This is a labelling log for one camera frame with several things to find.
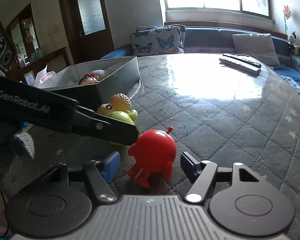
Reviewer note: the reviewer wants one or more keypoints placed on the grey remote control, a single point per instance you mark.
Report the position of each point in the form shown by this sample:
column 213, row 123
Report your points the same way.
column 240, row 65

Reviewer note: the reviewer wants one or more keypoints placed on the white plush rabbit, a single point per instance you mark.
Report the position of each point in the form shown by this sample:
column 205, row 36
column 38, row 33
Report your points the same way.
column 99, row 74

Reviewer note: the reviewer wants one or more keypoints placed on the green round monster toy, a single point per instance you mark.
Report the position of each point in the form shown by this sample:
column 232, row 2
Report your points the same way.
column 123, row 117

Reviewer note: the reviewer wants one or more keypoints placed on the tan peanut toy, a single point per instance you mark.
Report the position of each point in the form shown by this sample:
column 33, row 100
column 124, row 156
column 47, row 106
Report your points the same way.
column 118, row 102

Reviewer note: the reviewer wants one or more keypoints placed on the pinwheel on stick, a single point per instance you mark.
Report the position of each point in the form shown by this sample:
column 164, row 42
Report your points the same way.
column 287, row 14

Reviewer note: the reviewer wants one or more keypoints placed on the dark wooden door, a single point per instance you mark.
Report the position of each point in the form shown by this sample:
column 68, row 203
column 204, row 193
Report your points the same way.
column 87, row 29

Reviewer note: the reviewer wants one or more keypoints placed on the tissue pack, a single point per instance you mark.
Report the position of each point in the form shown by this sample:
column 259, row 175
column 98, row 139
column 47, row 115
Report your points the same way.
column 42, row 76

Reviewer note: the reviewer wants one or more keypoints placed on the butterfly print pillow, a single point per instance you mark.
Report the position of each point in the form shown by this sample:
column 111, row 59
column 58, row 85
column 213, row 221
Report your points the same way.
column 158, row 40

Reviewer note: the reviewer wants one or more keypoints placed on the round white woven mat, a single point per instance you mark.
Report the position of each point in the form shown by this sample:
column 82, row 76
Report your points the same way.
column 135, row 89

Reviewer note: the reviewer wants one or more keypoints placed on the black remote control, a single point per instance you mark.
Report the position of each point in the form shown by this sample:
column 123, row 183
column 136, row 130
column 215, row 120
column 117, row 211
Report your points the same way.
column 244, row 58

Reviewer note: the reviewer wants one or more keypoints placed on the wooden shelf cabinet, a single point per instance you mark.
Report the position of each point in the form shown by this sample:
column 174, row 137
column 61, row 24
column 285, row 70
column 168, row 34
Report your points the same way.
column 23, row 35

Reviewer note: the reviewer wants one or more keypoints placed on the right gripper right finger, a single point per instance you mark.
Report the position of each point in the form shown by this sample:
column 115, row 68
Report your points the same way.
column 190, row 166

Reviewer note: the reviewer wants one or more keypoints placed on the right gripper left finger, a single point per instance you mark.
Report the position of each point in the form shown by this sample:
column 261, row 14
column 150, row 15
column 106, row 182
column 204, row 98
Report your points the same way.
column 110, row 166

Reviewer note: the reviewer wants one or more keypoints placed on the red round toy figure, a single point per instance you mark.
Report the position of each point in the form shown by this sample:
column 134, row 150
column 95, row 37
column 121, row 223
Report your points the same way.
column 154, row 152

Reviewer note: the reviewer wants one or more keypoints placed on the blue sofa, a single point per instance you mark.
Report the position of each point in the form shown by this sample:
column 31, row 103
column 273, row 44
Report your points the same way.
column 219, row 40

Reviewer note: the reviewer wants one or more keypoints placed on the black white plush cow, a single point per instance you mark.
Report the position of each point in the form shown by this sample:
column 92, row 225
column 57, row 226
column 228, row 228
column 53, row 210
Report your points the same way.
column 293, row 45

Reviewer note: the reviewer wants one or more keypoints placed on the grey cushion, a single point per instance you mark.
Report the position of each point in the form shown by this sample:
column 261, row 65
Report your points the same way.
column 258, row 46

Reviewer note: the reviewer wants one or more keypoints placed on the black cardboard shoe box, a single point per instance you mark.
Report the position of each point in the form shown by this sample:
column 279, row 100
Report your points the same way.
column 122, row 74

